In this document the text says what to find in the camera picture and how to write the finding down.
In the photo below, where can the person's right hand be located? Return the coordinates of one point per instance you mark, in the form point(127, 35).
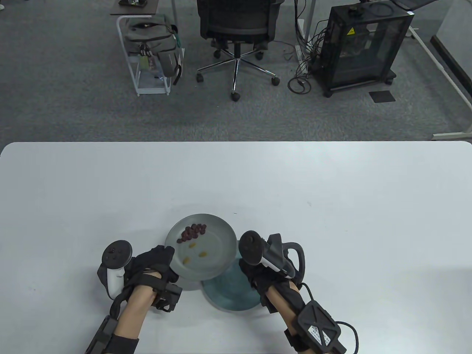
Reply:
point(265, 278)

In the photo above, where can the person's left hand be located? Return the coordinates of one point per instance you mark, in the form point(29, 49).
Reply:
point(151, 261)

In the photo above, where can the teal plate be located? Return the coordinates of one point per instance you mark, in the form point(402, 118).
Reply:
point(228, 295)

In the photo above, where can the yellow raisins group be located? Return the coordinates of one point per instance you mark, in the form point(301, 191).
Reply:
point(202, 254)

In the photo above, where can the grey plate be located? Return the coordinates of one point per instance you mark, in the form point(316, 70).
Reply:
point(217, 239)

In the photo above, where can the black left forearm tracker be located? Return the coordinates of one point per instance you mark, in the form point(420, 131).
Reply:
point(99, 337)

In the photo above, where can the black right forearm tracker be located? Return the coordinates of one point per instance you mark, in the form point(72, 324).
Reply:
point(319, 326)

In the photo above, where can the person's right forearm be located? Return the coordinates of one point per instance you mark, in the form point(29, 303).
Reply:
point(282, 308)

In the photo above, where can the person's left forearm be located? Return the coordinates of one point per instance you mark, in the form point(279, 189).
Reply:
point(132, 313)

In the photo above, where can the black and white right controller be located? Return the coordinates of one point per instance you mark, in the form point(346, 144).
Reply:
point(252, 249)

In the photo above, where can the black and white controller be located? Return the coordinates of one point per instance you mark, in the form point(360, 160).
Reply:
point(118, 254)
point(252, 249)

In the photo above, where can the black and white left controller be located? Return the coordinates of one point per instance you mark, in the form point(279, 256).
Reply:
point(118, 254)

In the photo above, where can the black square floor mat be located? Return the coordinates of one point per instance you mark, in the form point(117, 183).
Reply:
point(382, 96)

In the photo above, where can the grey-green backpack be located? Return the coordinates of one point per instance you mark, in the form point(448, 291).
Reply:
point(151, 37)

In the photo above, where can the black wheeled equipment cabinet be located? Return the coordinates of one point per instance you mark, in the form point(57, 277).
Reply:
point(361, 55)

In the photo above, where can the black office chair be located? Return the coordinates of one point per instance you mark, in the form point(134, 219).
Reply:
point(236, 18)

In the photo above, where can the small dark device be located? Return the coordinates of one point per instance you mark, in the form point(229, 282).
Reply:
point(132, 3)

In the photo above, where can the white desk leg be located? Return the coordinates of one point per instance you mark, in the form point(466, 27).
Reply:
point(309, 18)

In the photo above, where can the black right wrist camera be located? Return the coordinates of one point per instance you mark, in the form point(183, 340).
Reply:
point(269, 304)

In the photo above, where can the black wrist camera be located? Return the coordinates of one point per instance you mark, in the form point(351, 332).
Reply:
point(170, 297)
point(269, 304)

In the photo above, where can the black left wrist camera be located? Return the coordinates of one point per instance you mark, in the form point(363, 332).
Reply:
point(170, 297)

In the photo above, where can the white desk frame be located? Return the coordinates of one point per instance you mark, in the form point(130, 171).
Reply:
point(453, 135)

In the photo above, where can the white frame side table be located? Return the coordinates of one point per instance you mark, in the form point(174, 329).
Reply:
point(147, 9)

